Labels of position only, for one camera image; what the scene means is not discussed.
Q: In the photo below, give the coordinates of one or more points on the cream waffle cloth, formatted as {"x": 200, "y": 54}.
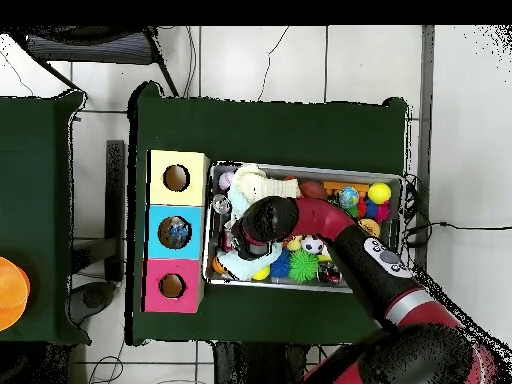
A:
{"x": 268, "y": 186}

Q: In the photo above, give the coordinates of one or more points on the mint waffle cloth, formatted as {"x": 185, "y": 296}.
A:
{"x": 246, "y": 266}

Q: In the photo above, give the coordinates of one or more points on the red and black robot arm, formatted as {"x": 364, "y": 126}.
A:
{"x": 352, "y": 248}

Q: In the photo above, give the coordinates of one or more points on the shallow silver mesh bin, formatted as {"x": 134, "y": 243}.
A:
{"x": 340, "y": 172}

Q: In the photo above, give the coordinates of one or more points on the wooden box with three holes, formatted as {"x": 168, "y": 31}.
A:
{"x": 160, "y": 196}

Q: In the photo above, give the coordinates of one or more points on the blue spiky rubber ball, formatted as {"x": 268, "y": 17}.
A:
{"x": 280, "y": 264}

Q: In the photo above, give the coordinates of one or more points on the yellow smiley ball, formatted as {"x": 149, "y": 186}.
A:
{"x": 261, "y": 273}

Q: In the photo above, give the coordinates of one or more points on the brown toy football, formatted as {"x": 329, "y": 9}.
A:
{"x": 314, "y": 190}

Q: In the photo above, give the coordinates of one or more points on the toy soccer ball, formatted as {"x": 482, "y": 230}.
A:
{"x": 312, "y": 244}

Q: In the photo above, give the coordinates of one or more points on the green spiky rubber ball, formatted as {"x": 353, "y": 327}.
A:
{"x": 303, "y": 266}

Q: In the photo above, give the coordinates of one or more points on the dark green table cloth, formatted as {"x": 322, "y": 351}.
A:
{"x": 260, "y": 132}

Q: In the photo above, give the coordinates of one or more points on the globe print ball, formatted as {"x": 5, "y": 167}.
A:
{"x": 348, "y": 197}

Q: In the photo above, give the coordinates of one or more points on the crushed black can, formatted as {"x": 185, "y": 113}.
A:
{"x": 328, "y": 274}

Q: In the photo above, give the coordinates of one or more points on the plain yellow ball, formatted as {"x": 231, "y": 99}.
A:
{"x": 379, "y": 193}

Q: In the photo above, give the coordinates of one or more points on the black upright panel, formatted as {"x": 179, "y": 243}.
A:
{"x": 115, "y": 200}

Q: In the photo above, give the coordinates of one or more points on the dark green side-table cloth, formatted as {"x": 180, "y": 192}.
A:
{"x": 36, "y": 200}

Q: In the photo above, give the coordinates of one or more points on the black chair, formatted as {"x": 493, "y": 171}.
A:
{"x": 88, "y": 48}

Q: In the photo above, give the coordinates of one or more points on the orange plastic bowl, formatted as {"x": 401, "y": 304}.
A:
{"x": 12, "y": 292}

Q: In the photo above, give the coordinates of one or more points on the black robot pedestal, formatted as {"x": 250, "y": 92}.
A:
{"x": 256, "y": 364}

